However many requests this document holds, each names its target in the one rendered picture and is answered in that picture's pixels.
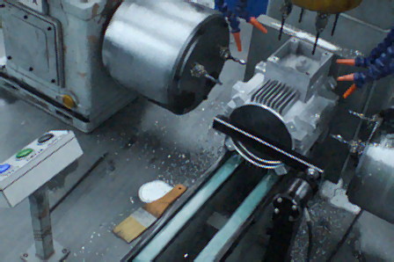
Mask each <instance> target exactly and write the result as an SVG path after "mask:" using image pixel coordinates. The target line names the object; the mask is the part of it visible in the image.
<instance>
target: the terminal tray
mask: <svg viewBox="0 0 394 262"><path fill-rule="evenodd" d="M312 51H313V45H312V44H310V43H308V42H306V41H303V40H299V39H297V38H295V37H292V38H291V39H290V40H287V41H286V43H285V44H284V45H283V46H282V47H281V48H279V49H278V50H277V51H276V52H275V53H274V54H273V55H271V56H270V57H269V58H268V59H267V62H266V69H265V74H264V78H263V82H262V84H263V83H264V82H265V81H266V80H268V79H269V78H270V82H271V81H272V80H274V81H273V83H274V82H275V81H276V80H278V82H277V84H278V83H279V82H280V81H282V82H281V85H283V84H284V83H286V87H287V85H288V84H289V87H288V90H290V89H291V88H292V87H293V91H292V93H293V92H294V91H295V90H297V92H296V95H297V94H298V93H300V92H301V95H300V100H301V102H302V103H303V104H305V105H307V102H308V101H310V98H312V96H314V93H317V91H318V90H319V87H320V88H321V87H322V85H324V83H325V80H326V79H327V75H328V71H329V67H330V65H331V61H332V56H333V54H331V53H329V52H327V51H325V50H323V49H322V48H319V47H316V49H315V54H312ZM290 54H292V56H291V55H290ZM290 57H291V60H289V59H290ZM292 60H293V61H292ZM286 61H288V62H287V64H285V63H286ZM312 63H313V66H314V65H315V66H317V67H313V66H312ZM284 64H285V65H284ZM283 65H284V66H283ZM311 71H312V72H311ZM286 87H285V88H286Z"/></svg>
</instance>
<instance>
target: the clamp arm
mask: <svg viewBox="0 0 394 262"><path fill-rule="evenodd" d="M212 128H213V129H215V130H217V131H218V132H220V133H222V134H226V135H228V136H230V137H231V138H233V139H235V140H237V141H239V142H241V143H243V144H245V145H246V146H248V147H250V148H254V149H256V150H258V151H259V152H261V153H263V154H265V155H267V156H270V157H271V158H272V159H274V160H276V161H280V162H282V163H284V164H286V165H287V166H289V167H291V168H293V169H295V170H297V171H299V172H304V173H306V172H307V171H310V170H311V169H312V172H313V173H315V172H316V174H315V178H314V179H315V180H317V181H319V182H320V181H321V180H322V178H323V177H324V175H325V172H326V169H327V167H326V166H325V165H323V164H321V163H319V162H317V161H314V160H312V159H310V158H308V157H306V156H303V155H301V154H300V153H298V152H296V151H295V150H294V149H290V148H287V147H285V146H283V145H281V144H279V143H278V142H275V141H273V140H272V139H270V138H268V137H266V136H264V135H261V134H258V133H256V132H254V131H252V130H250V129H249V128H247V127H245V126H243V125H241V124H239V123H237V122H235V121H234V120H231V119H229V118H227V117H224V116H222V115H220V114H217V115H216V116H215V117H214V119H213V125H212Z"/></svg>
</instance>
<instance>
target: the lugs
mask: <svg viewBox="0 0 394 262"><path fill-rule="evenodd" d="M324 86H325V88H326V90H327V91H330V90H333V89H334V88H335V87H336V86H337V83H336V81H334V79H333V77H332V76H329V77H327V79H326V80H325V83H324ZM248 98H249V97H248V96H247V94H246V93H245V91H243V92H240V93H237V94H235V95H234V96H233V97H232V98H231V99H232V101H233V102H234V104H235V106H240V105H243V104H245V101H246V100H247V99H248ZM286 124H287V127H288V130H289V132H290V133H294V132H296V131H299V130H300V129H301V126H302V125H303V124H302V122H301V121H300V119H299V117H298V116H297V115H296V116H294V117H290V118H289V119H288V120H287V121H286ZM224 143H225V144H226V146H227V147H228V148H229V150H233V149H235V148H234V147H233V145H232V143H231V140H230V138H228V139H227V140H226V141H225V142H224ZM274 170H275V172H276V174H278V175H282V174H287V173H288V171H289V170H290V167H289V166H287V165H286V164H285V165H284V166H281V167H278V168H274Z"/></svg>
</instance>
